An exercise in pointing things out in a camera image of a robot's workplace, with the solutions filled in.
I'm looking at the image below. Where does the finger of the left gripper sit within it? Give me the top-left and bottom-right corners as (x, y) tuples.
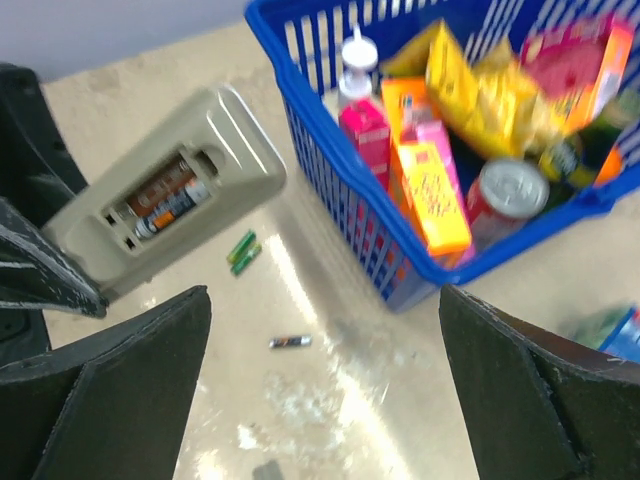
(1, 198), (108, 318)
(1, 62), (87, 225)

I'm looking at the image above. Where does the sponge pack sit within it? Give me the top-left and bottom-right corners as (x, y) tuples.
(572, 305), (639, 363)

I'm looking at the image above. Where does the green small item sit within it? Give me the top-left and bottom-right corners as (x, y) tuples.
(226, 230), (256, 265)

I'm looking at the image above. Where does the pink orange snack box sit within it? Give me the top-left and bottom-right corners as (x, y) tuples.
(520, 14), (635, 132)

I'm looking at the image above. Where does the blue plastic basket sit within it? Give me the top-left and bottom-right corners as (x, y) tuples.
(243, 0), (640, 314)

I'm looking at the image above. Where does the white pump bottle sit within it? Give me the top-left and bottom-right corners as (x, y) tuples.
(338, 24), (378, 113)

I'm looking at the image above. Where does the grey battery cover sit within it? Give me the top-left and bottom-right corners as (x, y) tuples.
(252, 460), (284, 480)

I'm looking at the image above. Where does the orange cracker box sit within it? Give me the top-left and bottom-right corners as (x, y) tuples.
(389, 121), (473, 268)

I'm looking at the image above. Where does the yellow chips bag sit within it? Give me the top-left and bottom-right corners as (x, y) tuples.
(381, 19), (564, 160)

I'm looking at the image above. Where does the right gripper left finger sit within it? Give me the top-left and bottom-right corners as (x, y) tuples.
(1, 286), (211, 479)

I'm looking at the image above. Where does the AAA battery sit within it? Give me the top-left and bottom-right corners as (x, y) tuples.
(126, 154), (195, 217)
(269, 335), (312, 349)

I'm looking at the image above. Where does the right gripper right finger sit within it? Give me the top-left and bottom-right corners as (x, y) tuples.
(439, 285), (639, 479)

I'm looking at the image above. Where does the grey remote control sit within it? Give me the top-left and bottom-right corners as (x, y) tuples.
(43, 85), (287, 301)

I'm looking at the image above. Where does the pink small box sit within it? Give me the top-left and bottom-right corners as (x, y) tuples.
(339, 98), (391, 190)

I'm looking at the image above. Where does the metal tin can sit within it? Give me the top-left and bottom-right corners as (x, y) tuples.
(466, 159), (550, 251)

